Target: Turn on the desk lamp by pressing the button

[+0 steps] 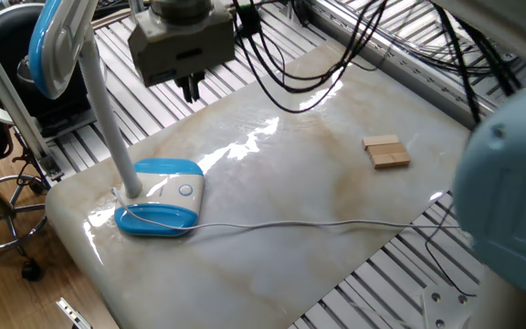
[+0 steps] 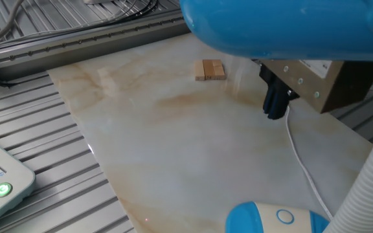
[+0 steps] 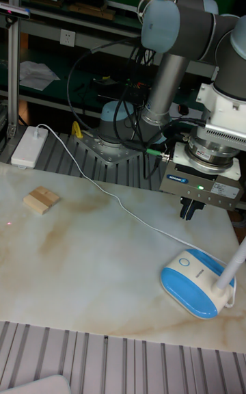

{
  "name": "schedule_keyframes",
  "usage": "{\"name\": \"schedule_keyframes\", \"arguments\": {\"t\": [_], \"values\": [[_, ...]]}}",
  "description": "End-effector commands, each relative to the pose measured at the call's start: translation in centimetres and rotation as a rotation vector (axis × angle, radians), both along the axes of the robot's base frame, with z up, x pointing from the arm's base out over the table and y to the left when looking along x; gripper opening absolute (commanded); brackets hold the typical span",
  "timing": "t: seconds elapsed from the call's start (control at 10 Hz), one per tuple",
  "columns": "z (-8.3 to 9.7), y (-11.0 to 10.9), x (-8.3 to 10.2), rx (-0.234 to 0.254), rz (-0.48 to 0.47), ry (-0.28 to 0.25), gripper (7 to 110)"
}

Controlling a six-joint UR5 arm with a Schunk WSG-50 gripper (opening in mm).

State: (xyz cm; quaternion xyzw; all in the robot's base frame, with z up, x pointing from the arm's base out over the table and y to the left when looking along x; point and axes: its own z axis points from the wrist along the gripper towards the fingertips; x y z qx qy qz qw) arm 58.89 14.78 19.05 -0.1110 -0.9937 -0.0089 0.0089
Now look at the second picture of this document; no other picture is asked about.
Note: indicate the light wooden block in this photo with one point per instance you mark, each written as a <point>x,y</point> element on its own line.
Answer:
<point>199,70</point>

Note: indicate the grey Schunk gripper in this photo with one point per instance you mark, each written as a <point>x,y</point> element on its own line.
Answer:
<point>335,87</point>

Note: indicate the marble pattern board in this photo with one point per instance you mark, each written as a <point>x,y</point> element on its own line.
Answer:
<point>173,145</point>

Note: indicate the white teach pendant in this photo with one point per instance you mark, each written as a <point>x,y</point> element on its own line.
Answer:
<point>8,174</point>

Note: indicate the bolted aluminium table rail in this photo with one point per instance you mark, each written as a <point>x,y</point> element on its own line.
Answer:
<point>76,48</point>

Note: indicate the blue and white desk lamp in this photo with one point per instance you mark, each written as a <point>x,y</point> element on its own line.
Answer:
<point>270,26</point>

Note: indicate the brown wooden block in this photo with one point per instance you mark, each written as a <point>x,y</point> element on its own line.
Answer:
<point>219,72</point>
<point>208,69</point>

